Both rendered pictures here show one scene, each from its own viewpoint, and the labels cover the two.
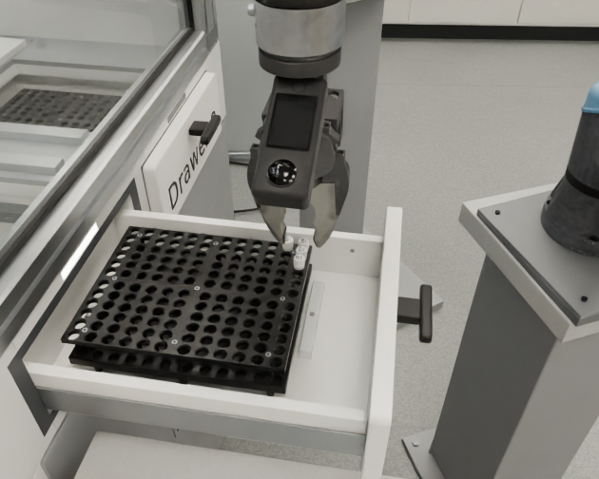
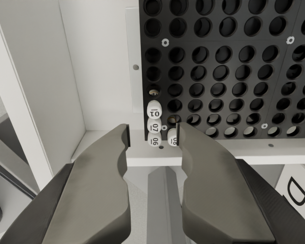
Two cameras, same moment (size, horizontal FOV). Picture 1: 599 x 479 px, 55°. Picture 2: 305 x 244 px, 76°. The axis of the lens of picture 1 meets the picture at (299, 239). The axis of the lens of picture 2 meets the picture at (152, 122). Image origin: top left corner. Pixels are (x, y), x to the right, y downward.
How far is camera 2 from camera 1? 0.49 m
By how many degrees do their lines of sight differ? 21
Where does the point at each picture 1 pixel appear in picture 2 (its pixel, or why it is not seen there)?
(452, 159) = not seen: hidden behind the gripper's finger
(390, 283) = (1, 71)
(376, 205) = (144, 207)
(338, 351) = (99, 27)
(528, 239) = (4, 192)
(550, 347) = (4, 122)
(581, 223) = not seen: outside the picture
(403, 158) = (136, 233)
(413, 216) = not seen: hidden behind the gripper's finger
